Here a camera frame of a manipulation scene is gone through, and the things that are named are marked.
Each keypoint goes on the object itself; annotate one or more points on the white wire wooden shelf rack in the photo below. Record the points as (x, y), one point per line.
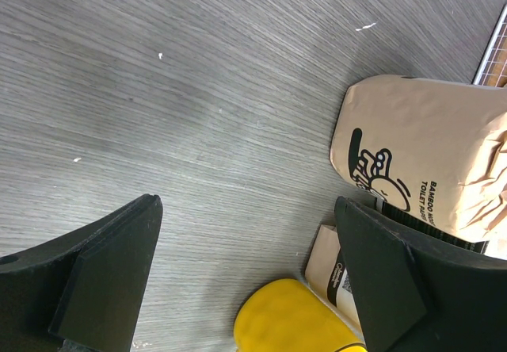
(492, 68)

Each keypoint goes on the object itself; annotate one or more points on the yellow enamel mug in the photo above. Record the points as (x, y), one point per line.
(285, 315)

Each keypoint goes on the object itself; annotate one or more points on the brown wrapped roll front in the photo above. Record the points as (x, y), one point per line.
(327, 275)

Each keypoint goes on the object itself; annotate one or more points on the brown wrapped roll back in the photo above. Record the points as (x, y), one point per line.
(433, 149)

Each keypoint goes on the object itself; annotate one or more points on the brown wrapped roll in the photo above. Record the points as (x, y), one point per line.
(433, 149)
(327, 275)

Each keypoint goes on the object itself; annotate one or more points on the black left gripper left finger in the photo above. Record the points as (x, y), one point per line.
(81, 291)

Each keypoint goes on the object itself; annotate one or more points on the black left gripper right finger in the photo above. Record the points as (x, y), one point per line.
(417, 293)

